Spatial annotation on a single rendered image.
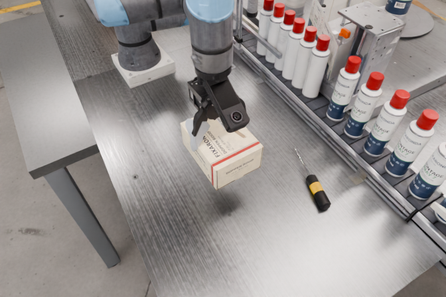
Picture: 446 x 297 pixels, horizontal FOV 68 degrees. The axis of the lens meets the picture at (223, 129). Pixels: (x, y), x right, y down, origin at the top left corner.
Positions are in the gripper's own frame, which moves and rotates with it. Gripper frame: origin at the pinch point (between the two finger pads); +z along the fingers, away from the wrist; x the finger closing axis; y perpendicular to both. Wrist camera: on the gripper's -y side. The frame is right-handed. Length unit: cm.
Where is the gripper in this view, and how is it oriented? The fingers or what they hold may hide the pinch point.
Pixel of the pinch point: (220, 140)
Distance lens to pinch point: 76.0
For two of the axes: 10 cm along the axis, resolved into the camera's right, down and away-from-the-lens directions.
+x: -8.5, 3.9, -3.6
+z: 0.1, 6.9, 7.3
